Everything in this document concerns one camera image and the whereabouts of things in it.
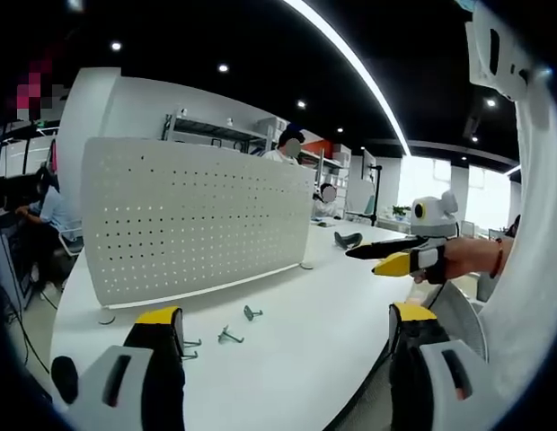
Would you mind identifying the white perforated mounting plate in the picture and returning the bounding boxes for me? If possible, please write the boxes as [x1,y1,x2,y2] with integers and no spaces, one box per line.
[79,136,317,326]

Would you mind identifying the red string bracelet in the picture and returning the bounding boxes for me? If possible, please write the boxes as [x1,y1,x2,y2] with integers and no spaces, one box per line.
[490,237,505,280]

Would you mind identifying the white worn device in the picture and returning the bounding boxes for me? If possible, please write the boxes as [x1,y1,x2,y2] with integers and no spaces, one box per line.
[464,0,554,102]

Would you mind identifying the grey metal shelf rack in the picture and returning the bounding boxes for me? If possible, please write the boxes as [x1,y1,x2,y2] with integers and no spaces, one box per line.
[163,109,273,159]

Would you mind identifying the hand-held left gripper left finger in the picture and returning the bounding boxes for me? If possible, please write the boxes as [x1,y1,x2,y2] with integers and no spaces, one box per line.
[66,306,188,431]

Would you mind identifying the grey office chair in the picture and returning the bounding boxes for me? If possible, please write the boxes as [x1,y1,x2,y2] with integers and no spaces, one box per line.
[57,223,85,260]

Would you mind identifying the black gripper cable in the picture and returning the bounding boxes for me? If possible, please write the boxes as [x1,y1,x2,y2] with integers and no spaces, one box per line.
[427,268,446,312]

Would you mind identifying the person's right hand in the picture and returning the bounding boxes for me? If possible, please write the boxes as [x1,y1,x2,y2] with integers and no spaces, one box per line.
[441,237,495,286]

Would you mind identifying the person's white shirt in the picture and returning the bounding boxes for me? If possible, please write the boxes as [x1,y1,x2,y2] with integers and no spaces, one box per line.
[477,66,557,408]

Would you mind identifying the black curved object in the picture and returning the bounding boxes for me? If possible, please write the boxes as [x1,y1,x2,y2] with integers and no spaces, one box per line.
[333,230,365,251]

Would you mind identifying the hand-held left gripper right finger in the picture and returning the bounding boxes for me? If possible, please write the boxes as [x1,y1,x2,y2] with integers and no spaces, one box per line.
[388,301,491,431]

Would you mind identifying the white mesh chair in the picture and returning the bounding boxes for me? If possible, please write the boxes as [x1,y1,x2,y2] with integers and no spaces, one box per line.
[429,281,491,365]

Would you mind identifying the long ceiling light strip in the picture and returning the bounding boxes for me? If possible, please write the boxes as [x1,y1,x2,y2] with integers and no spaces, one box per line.
[281,0,412,158]

